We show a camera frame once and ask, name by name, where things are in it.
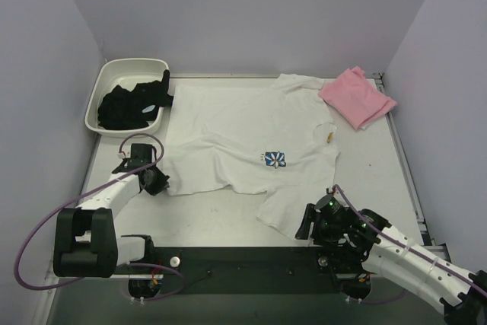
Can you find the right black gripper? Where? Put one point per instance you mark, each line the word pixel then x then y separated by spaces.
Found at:
pixel 314 224

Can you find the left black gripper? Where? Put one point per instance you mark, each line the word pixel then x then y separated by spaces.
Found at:
pixel 127 165

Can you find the white t shirt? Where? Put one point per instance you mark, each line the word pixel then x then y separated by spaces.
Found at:
pixel 272 140

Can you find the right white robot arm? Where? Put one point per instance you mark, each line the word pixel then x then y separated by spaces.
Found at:
pixel 458 294

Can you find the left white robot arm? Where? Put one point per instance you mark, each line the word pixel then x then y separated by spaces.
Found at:
pixel 95 218

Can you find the black t shirt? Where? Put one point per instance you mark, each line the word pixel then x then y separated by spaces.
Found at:
pixel 122 109

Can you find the white plastic bin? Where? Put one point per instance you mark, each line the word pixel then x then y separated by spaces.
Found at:
pixel 126 73

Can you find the pink folded t shirt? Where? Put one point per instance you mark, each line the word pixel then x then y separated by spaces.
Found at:
pixel 356 99

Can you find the aluminium front rail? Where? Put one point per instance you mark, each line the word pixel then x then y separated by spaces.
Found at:
pixel 138 256

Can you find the aluminium rail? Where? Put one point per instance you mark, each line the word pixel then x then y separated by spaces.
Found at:
pixel 410 185
pixel 138 256

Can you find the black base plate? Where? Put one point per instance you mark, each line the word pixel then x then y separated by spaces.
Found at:
pixel 250 271

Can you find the aluminium right side rail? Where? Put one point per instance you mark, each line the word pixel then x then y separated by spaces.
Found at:
pixel 410 185

